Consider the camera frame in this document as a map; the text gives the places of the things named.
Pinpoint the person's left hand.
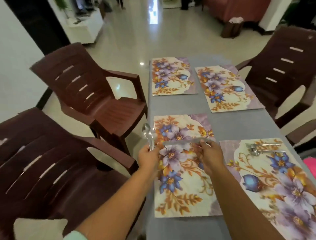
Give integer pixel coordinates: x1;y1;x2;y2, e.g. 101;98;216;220
137;144;161;174

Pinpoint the person's right hand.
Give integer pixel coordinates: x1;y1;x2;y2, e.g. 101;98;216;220
199;139;224;175

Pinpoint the steel fork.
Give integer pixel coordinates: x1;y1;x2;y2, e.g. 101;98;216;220
246;143;282;149
150;127;157;150

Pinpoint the steel table knife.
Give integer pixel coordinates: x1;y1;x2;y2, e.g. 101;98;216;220
162;138;216;147

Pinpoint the steel spoon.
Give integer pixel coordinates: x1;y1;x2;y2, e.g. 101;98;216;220
142;123;152;151
248;148;287;157

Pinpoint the person's left forearm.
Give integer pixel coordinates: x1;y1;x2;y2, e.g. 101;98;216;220
74;166;158;240

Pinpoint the person's right forearm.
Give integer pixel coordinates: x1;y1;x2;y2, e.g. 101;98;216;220
207;165;285;240

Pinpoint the floral placemat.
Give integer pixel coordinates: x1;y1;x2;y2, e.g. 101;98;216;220
152;57;198;96
195;65;265;113
153;114;223;218
219;138;316;240

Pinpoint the brown plastic armchair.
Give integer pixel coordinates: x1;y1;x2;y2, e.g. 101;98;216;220
0;107;139;240
30;42;148;156
235;26;316;129
286;119;316;149

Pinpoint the pink item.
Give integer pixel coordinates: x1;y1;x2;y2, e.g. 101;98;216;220
303;157;316;179

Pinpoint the light green sleeve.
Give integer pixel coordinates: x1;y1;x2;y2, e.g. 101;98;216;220
63;231;87;240

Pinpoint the white low cabinet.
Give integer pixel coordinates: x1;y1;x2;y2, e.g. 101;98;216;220
66;7;104;45

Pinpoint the red sofa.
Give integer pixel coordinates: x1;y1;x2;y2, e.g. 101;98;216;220
204;0;272;23

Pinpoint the green potted plant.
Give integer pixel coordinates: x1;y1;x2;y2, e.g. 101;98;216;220
54;0;72;19

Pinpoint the dark door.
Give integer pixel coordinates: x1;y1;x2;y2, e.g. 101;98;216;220
4;0;71;55

